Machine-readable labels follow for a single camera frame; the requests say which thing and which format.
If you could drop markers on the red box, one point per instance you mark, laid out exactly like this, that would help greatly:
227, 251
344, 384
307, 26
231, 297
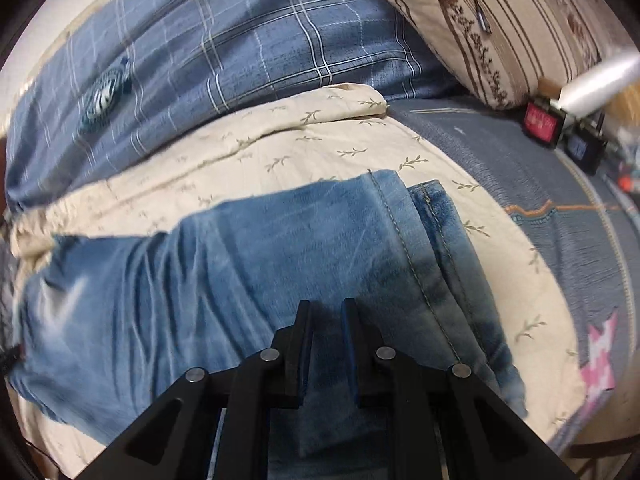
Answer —
542, 122

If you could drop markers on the striped floral pillow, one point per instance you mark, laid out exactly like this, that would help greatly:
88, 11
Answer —
525, 20

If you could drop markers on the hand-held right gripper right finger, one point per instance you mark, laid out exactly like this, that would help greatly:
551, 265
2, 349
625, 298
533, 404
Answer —
350, 345

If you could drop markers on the grey blue bed sheet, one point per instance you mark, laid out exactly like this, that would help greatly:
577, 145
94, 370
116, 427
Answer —
550, 170

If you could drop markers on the cream leaf print blanket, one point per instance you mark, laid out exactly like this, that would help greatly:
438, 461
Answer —
350, 135

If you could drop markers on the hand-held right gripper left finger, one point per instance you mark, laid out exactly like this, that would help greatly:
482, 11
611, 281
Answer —
306, 345

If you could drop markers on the dark blue box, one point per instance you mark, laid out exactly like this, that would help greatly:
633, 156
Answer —
585, 152

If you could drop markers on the blue denim pants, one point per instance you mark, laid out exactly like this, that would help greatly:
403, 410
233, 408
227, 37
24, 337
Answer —
250, 260

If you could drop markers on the blue plaid quilt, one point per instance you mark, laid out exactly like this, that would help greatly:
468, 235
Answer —
250, 35

